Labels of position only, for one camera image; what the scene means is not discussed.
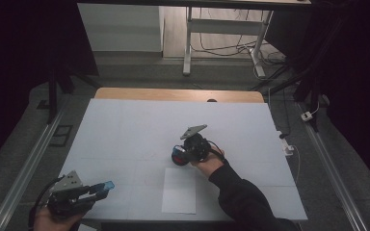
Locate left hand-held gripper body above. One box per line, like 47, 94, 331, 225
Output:
46, 169, 94, 219

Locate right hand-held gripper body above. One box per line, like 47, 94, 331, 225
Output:
179, 123, 214, 164

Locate red ink pad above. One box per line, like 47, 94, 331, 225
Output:
171, 146, 192, 167

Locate translucent blue stamp cap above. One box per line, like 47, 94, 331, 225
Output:
95, 180, 116, 194

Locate person's right hand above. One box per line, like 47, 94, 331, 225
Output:
190, 146, 226, 180

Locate person's left hand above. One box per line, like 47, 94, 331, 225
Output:
33, 206, 86, 231

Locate white paper sheet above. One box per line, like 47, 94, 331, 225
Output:
161, 167, 198, 216

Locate large white table mat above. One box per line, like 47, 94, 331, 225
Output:
58, 97, 308, 223

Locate wooden table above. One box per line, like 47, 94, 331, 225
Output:
93, 87, 265, 104

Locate black tripod stand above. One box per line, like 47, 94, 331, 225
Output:
249, 13, 351, 133
37, 61, 102, 125

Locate white cabinet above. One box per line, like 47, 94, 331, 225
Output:
76, 3, 166, 53

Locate right hand-held gripper cable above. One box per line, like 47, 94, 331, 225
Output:
205, 140, 226, 162

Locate hand-held gripper cable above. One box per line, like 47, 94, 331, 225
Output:
28, 175, 66, 231
205, 140, 226, 162

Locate left hand-held gripper cable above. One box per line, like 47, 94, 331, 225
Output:
28, 175, 66, 231

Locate aluminium rail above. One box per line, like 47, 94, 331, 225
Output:
0, 107, 66, 231
297, 102, 370, 231

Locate black floor cables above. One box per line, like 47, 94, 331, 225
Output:
191, 7, 287, 66

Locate white desk frame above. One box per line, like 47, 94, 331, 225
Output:
182, 5, 275, 79

